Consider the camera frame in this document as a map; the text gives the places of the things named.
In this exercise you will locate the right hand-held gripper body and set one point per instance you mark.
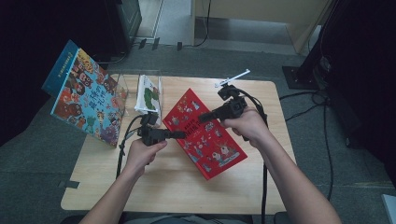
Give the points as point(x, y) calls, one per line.
point(232, 107)

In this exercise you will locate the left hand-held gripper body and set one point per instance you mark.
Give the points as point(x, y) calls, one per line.
point(152, 133)

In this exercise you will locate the red picture book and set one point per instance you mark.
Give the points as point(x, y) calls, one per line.
point(205, 146)

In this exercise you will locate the white caterpillar picture book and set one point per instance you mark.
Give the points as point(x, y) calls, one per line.
point(148, 98)

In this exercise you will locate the clear acrylic book rack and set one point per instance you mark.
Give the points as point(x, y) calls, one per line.
point(160, 93)

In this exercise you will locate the light blue monster picture book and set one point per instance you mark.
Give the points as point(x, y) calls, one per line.
point(90, 102)

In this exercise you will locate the blue dinosaur picture book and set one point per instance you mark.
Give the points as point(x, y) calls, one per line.
point(62, 65)

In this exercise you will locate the person's left hand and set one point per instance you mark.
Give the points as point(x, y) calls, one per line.
point(143, 157)

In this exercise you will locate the person's right hand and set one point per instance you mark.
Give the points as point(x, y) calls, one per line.
point(249, 126)

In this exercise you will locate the black metal stand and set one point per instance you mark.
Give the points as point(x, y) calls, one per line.
point(306, 74)

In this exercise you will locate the black floor tape strip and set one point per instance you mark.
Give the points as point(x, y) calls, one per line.
point(72, 184)

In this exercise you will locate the beige wooden furniture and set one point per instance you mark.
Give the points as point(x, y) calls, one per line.
point(249, 12)

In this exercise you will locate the black cabinet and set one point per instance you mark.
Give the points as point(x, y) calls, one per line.
point(124, 25)

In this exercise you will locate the white object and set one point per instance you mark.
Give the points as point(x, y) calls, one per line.
point(390, 208)

